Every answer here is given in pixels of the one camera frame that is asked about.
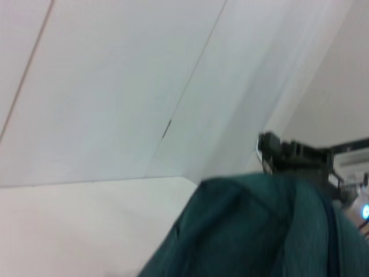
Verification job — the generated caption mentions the teal insulated lunch bag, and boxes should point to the teal insulated lunch bag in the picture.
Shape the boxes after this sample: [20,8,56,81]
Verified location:
[138,172,369,277]

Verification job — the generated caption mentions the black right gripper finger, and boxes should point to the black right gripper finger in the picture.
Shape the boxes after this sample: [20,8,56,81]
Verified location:
[255,131,331,177]

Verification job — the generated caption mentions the black framed white shelf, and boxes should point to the black framed white shelf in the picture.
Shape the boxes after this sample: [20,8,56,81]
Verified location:
[330,137,369,187]

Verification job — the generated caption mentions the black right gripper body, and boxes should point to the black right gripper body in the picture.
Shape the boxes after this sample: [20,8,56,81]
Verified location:
[315,149,351,203]

